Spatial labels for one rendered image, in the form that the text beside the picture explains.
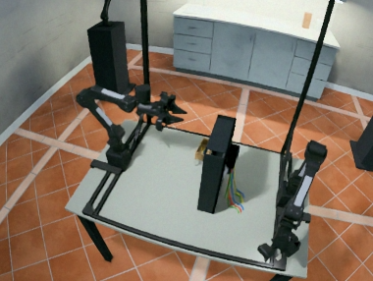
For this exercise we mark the open tan cardboard box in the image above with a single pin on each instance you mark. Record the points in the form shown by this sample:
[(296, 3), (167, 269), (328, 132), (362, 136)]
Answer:
[(198, 154)]

